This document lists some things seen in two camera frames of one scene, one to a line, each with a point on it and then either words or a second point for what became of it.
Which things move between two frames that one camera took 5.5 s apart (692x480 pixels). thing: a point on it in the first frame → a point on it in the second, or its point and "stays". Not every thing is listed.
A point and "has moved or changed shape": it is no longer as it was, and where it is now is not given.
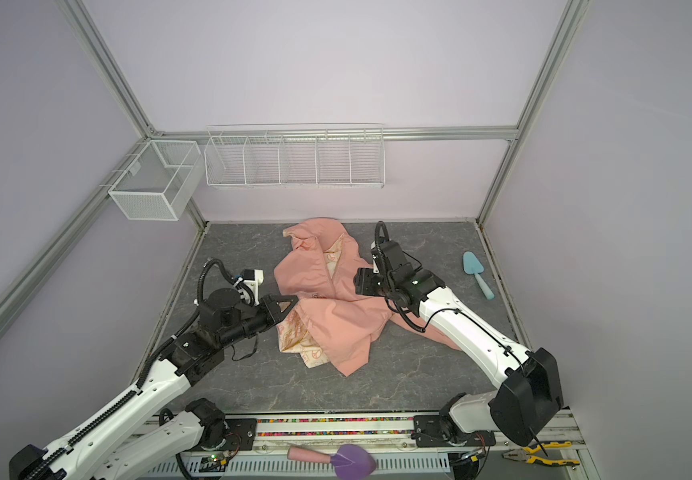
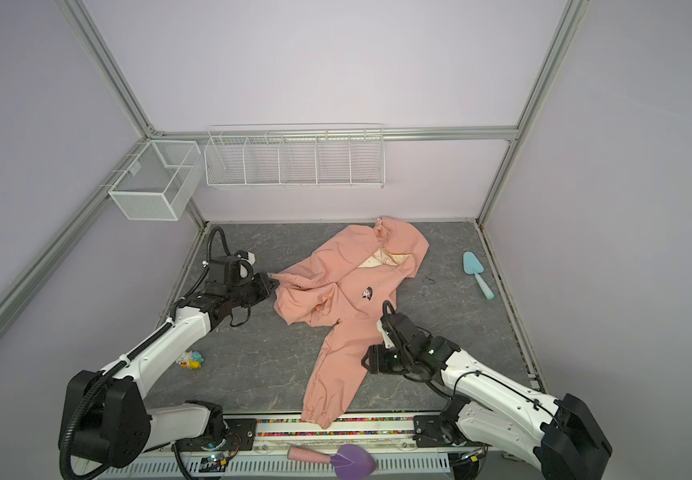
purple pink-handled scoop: x=349 y=462 stays
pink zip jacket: x=331 y=325 has moved or changed shape
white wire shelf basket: x=296 y=155 stays
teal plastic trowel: x=472 y=265 stays
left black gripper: x=271 y=309 → x=261 y=279
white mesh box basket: x=159 y=183 stays
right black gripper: x=364 y=285 → x=377 y=358
